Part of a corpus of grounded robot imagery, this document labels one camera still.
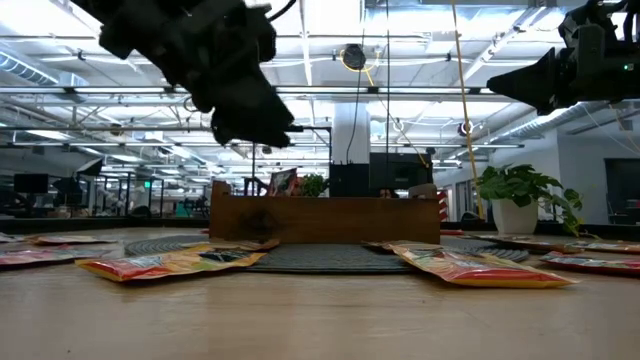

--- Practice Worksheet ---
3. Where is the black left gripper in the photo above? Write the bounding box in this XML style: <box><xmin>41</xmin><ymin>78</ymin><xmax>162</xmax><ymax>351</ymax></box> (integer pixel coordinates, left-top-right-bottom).
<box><xmin>187</xmin><ymin>0</ymin><xmax>296</xmax><ymax>148</ymax></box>

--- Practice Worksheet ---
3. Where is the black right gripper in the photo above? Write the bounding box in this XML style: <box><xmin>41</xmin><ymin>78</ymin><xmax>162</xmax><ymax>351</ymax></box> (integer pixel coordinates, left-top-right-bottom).
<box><xmin>487</xmin><ymin>44</ymin><xmax>640</xmax><ymax>116</ymax></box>

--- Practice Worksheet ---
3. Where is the wooden three-compartment tea box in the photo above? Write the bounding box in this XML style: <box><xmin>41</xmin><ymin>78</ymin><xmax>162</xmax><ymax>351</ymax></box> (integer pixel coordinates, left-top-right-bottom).
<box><xmin>208</xmin><ymin>179</ymin><xmax>442</xmax><ymax>245</ymax></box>

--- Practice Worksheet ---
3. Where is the small green plant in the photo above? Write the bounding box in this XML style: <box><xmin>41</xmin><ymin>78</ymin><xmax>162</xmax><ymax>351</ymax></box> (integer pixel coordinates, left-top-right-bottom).
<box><xmin>298</xmin><ymin>173</ymin><xmax>330</xmax><ymax>198</ymax></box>

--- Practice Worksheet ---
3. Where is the black cabinet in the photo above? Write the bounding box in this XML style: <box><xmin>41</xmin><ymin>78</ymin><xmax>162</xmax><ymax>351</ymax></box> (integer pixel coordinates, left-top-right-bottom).
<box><xmin>328</xmin><ymin>162</ymin><xmax>371</xmax><ymax>198</ymax></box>

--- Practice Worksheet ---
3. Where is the green plant in white pot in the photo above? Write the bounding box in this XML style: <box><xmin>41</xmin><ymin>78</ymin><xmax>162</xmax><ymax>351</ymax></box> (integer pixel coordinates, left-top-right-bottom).
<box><xmin>474</xmin><ymin>163</ymin><xmax>585</xmax><ymax>237</ymax></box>

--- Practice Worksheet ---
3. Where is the grey round woven placemat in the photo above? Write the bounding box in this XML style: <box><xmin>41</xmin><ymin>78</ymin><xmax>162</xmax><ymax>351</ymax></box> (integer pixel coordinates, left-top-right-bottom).
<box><xmin>123</xmin><ymin>234</ymin><xmax>531</xmax><ymax>275</ymax></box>

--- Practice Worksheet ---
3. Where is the black monitor screen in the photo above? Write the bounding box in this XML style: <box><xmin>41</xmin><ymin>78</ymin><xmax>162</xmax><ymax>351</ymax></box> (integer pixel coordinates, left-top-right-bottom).
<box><xmin>368</xmin><ymin>152</ymin><xmax>434</xmax><ymax>191</ymax></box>

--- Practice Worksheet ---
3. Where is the dark computer monitor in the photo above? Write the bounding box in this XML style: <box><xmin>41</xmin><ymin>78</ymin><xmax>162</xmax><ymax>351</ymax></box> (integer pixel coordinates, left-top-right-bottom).
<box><xmin>13</xmin><ymin>173</ymin><xmax>50</xmax><ymax>195</ymax></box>

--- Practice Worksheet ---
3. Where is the silver ventilation duct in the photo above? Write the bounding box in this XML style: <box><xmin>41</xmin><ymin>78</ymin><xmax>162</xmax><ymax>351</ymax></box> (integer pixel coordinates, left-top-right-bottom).
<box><xmin>0</xmin><ymin>49</ymin><xmax>89</xmax><ymax>89</ymax></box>
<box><xmin>492</xmin><ymin>99</ymin><xmax>611</xmax><ymax>144</ymax></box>

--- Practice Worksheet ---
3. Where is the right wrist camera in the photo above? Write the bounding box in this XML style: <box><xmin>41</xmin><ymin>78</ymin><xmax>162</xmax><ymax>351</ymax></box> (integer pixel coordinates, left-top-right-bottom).
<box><xmin>558</xmin><ymin>0</ymin><xmax>626</xmax><ymax>51</ymax></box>

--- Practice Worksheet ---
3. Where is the yellow hanging cable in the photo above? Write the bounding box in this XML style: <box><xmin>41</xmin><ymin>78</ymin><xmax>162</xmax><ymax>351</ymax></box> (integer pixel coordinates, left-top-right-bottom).
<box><xmin>449</xmin><ymin>0</ymin><xmax>485</xmax><ymax>220</ymax></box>

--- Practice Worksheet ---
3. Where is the black hanging cable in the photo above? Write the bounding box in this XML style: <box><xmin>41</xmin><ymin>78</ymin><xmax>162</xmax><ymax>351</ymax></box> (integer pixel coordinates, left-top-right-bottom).
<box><xmin>384</xmin><ymin>0</ymin><xmax>392</xmax><ymax>166</ymax></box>
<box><xmin>346</xmin><ymin>69</ymin><xmax>366</xmax><ymax>165</ymax></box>

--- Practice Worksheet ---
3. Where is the black ceiling cord reel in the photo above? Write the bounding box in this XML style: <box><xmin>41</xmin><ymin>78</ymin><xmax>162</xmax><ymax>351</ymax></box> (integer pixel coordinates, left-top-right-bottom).
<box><xmin>341</xmin><ymin>43</ymin><xmax>369</xmax><ymax>71</ymax></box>

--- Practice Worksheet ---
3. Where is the dark wall screen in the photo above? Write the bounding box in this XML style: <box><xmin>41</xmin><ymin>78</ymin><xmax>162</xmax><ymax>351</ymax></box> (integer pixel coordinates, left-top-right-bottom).
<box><xmin>603</xmin><ymin>158</ymin><xmax>640</xmax><ymax>226</ymax></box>

